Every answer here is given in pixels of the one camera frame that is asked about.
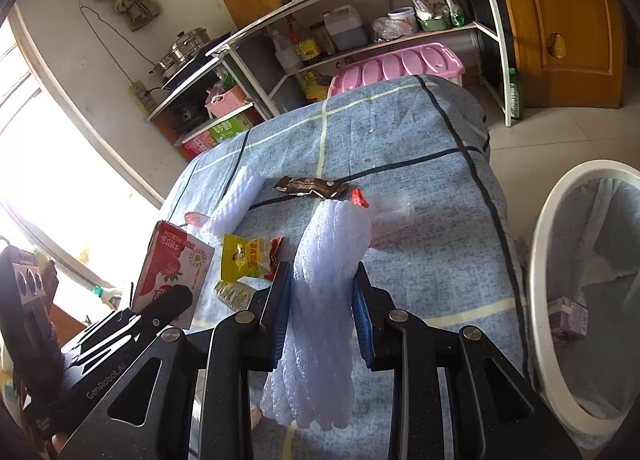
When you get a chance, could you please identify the yellow cooking oil bottle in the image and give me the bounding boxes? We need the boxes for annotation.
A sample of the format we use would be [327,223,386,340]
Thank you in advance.
[302,69,333,102]

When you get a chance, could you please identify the black pot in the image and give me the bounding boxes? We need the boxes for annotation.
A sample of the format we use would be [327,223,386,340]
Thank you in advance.
[172,100,203,123]

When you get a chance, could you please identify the green carton box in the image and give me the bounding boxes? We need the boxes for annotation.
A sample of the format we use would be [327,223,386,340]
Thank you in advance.
[207,112,261,146]

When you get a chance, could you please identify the yellow snack packet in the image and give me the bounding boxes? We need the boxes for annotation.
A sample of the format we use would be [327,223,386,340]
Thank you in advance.
[221,233,284,283]

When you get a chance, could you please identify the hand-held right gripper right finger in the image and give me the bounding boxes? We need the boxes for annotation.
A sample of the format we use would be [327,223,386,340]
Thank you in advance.
[351,262,583,460]

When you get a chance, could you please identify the white trash bin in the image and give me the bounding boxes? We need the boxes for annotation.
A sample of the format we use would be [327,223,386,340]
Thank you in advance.
[529,160,640,451]

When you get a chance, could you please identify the red milk carton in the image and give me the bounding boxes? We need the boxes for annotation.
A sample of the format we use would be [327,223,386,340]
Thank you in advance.
[131,220,216,331]

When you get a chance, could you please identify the glass jar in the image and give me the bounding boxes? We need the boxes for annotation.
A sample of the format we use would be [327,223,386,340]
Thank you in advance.
[310,22,336,57]

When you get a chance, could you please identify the green yellow sachet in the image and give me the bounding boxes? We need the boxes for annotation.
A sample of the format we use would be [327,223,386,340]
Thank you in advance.
[214,279,257,312]

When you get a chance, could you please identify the white metal shelf rack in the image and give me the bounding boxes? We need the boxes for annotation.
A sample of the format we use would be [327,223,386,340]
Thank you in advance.
[215,0,521,128]

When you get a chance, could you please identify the white plastic bottle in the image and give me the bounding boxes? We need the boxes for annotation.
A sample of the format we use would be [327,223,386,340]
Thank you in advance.
[271,30,301,75]

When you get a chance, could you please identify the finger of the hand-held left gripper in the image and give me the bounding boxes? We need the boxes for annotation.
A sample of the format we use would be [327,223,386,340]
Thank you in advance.
[72,285,193,366]

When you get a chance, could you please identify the white plastic tub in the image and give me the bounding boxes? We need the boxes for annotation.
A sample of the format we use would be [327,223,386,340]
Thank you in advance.
[387,7,418,36]

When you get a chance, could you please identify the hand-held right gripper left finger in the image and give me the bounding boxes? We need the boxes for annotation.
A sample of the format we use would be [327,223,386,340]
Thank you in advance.
[57,261,293,460]

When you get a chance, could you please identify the steel steamer pot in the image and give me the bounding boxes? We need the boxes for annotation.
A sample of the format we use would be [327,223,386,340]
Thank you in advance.
[150,27,211,78]

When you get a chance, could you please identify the blue plaid blanket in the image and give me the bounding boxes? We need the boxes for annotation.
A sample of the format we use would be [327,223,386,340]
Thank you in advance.
[162,74,531,441]

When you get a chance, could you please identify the pink plastic basket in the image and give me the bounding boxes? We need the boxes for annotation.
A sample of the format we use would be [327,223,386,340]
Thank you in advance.
[205,85,246,118]

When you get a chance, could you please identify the translucent bin liner bag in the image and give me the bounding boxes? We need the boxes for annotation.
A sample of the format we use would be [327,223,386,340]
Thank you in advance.
[545,175,640,421]

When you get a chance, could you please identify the crumpled clear plastic bag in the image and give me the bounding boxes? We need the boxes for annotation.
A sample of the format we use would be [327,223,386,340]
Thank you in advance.
[370,16,401,41]

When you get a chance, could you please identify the pink lid storage box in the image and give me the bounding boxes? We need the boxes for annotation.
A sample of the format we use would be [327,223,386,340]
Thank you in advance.
[327,42,466,101]

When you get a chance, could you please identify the small white shelf rack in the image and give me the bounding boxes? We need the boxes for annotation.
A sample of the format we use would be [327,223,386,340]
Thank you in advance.
[145,35,271,148]

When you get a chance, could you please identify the brown snack wrapper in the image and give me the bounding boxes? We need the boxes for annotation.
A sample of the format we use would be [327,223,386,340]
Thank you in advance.
[274,176,349,201]

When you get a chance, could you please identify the red cap sauce bottle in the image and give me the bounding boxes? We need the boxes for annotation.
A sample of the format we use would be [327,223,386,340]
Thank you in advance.
[287,17,323,66]

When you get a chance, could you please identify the white power strip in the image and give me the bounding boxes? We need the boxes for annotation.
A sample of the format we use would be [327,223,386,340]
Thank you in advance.
[131,81,153,116]

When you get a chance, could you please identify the white green food bags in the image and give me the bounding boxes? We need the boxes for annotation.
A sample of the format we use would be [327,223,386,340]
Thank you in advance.
[409,0,466,23]

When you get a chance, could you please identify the purple small box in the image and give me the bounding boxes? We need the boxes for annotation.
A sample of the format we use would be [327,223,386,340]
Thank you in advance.
[547,296,591,341]

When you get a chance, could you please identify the white foam fruit net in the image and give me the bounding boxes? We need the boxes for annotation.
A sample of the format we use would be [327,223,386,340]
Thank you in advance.
[260,200,373,431]
[206,166,271,246]

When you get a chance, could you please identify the green plastic bottle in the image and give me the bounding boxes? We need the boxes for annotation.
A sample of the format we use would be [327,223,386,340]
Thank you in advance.
[502,67,523,121]

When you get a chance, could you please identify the black induction cooker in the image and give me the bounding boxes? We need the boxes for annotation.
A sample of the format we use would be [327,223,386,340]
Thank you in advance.
[162,47,231,91]

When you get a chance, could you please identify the pink carton box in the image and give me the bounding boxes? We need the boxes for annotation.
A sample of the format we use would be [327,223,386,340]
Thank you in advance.
[182,132,218,158]

